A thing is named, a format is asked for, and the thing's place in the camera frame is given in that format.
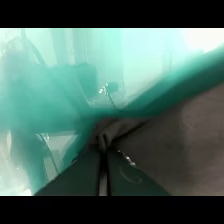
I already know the black garment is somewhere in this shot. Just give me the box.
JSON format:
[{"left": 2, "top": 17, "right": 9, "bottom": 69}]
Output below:
[{"left": 89, "top": 83, "right": 224, "bottom": 197}]

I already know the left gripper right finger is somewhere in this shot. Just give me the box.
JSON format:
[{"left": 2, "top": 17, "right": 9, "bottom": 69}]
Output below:
[{"left": 105, "top": 145, "right": 171, "bottom": 197}]

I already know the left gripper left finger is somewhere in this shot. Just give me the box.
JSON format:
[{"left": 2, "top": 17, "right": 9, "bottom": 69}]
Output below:
[{"left": 34, "top": 145, "right": 102, "bottom": 197}]

